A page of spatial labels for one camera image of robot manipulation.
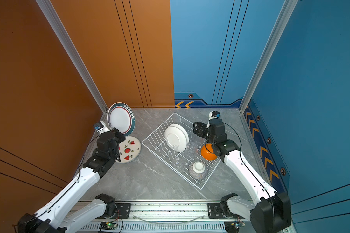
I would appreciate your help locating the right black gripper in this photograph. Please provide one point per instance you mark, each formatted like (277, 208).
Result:
(200, 127)

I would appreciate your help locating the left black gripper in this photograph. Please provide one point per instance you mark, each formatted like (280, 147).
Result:
(116, 135)

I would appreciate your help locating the watermelon pattern white plate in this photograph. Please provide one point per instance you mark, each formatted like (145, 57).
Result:
(129, 150)

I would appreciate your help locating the green rimmed white plate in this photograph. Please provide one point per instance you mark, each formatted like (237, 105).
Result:
(121, 117)

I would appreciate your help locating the white wire dish rack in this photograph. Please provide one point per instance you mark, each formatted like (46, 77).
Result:
(157, 145)

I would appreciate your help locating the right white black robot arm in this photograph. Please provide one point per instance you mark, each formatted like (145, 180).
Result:
(250, 180)

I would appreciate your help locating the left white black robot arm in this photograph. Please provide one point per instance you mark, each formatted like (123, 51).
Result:
(75, 186)

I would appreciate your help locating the plain white plate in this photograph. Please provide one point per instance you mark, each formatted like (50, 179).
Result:
(183, 130)
(175, 139)

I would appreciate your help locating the orange bowl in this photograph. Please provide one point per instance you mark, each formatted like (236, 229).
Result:
(207, 152)

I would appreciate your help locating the white ribbed bowl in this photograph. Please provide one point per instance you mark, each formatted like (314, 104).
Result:
(197, 170)

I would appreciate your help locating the left green circuit board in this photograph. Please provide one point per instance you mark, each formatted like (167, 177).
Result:
(112, 226)

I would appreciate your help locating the green circuit board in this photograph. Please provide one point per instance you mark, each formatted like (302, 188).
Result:
(112, 226)
(233, 226)

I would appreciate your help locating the right green circuit board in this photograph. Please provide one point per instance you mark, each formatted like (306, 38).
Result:
(233, 226)

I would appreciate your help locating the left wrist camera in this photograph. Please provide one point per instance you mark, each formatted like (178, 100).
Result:
(100, 128)

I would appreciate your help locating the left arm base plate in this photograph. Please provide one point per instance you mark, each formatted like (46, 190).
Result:
(124, 210)

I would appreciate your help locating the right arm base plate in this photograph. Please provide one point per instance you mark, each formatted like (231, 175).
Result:
(214, 210)

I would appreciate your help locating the aluminium front rail frame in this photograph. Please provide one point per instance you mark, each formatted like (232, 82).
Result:
(173, 211)

